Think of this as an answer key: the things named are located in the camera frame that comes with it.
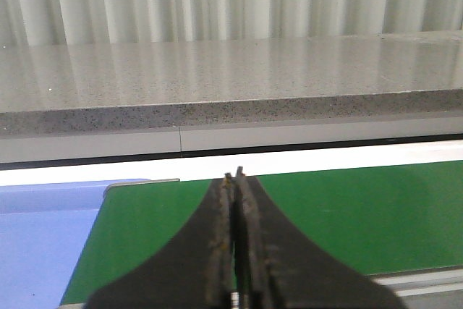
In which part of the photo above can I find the white pleated curtain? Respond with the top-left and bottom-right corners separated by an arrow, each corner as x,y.
1,0 -> 462,47

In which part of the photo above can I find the grey speckled stone counter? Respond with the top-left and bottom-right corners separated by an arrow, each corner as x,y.
0,30 -> 463,162

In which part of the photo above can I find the aluminium conveyor frame rail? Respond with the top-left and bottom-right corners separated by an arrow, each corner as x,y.
369,266 -> 462,297

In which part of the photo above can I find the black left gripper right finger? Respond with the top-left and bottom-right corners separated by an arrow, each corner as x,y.
234,169 -> 405,308

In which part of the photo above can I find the blue plastic tray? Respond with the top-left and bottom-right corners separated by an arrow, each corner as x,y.
1,179 -> 139,308

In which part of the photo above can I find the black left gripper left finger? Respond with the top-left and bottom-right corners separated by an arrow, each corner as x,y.
85,174 -> 234,308

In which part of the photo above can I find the green conveyor belt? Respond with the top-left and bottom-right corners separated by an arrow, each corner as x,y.
61,161 -> 462,308

